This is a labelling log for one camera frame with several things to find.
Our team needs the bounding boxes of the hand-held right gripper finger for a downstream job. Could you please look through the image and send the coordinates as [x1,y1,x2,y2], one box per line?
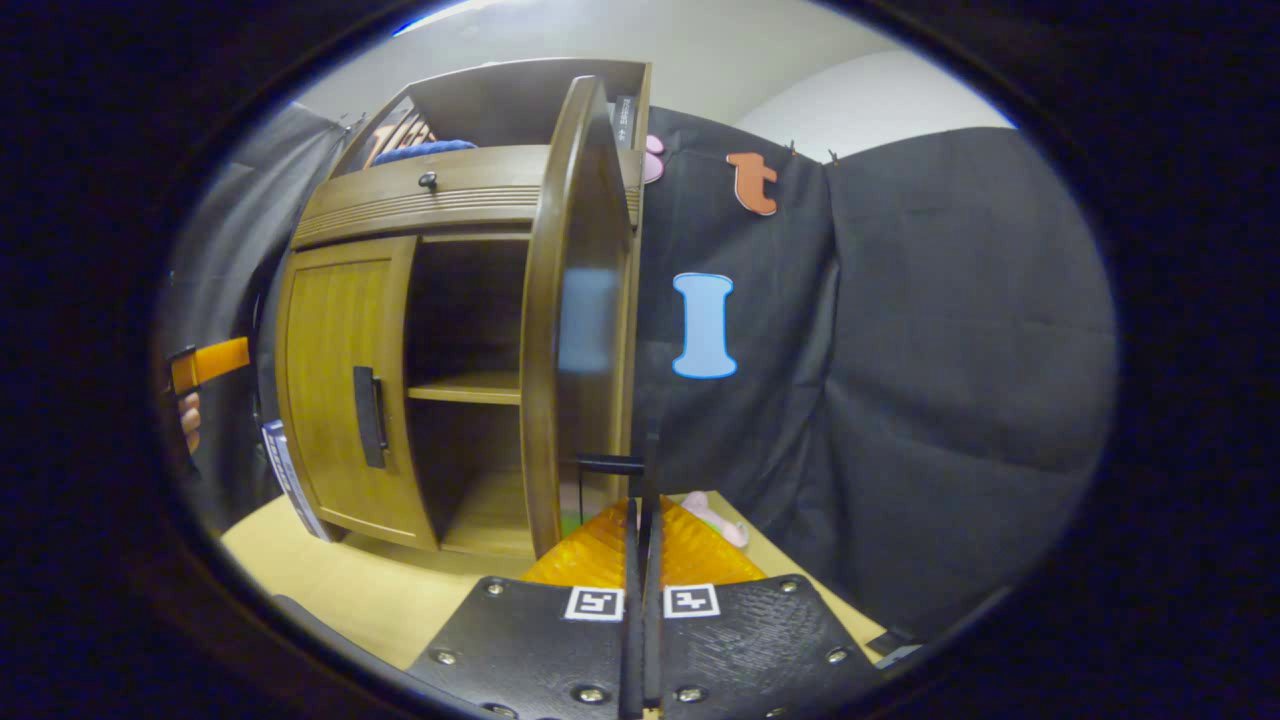
[643,495,889,720]
[408,497,643,720]

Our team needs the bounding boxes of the wooden cabinet door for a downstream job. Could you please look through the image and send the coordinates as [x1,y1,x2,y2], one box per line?
[275,235,438,551]
[520,75,646,559]

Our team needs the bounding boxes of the wooden double-door shoe cabinet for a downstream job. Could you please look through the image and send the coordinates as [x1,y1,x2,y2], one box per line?
[275,57,653,561]

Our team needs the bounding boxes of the wooden inner cabinet shelf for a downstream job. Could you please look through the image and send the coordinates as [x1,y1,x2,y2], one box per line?
[408,372,524,406]

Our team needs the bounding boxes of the green and pink plush toy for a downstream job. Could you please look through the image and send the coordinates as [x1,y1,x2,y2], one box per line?
[560,490,751,551]

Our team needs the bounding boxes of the blue folded cloth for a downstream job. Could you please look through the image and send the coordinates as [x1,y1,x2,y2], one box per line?
[372,139,479,166]

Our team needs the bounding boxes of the wooden drawer with black knob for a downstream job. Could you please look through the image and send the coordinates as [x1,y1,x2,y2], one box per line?
[305,147,643,216]

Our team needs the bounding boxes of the black backdrop cloth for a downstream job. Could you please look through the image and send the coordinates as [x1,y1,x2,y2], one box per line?
[155,100,1119,641]

